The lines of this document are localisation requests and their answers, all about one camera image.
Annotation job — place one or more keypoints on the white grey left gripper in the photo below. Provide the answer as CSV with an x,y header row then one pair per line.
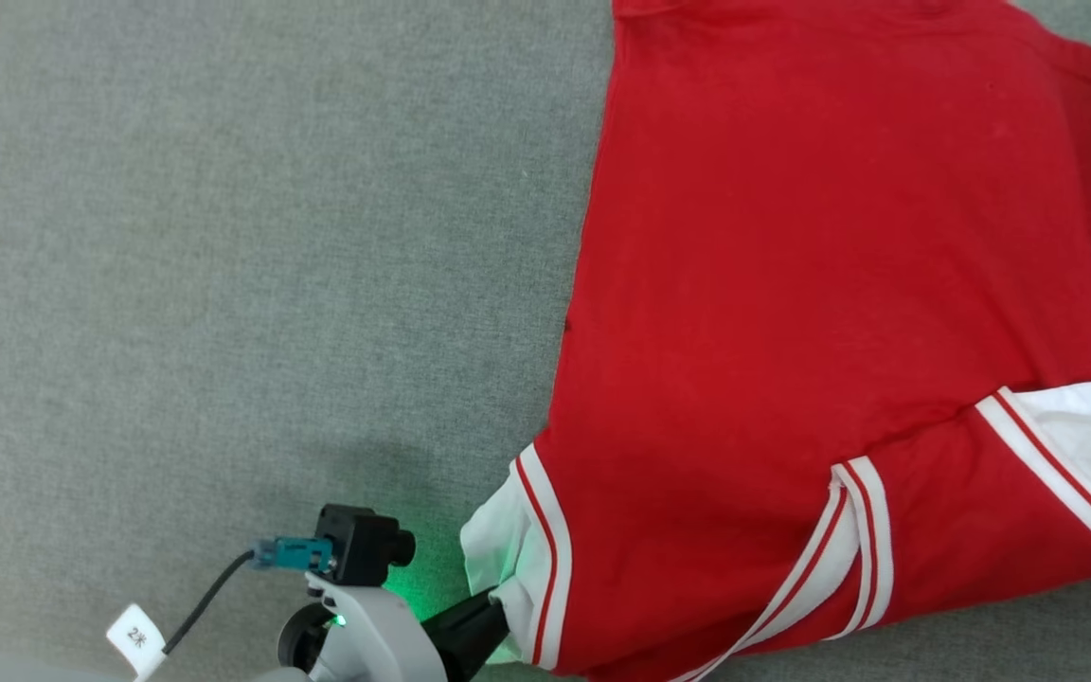
x,y
375,635

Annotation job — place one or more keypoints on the red and white garment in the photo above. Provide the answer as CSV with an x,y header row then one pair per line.
x,y
792,284

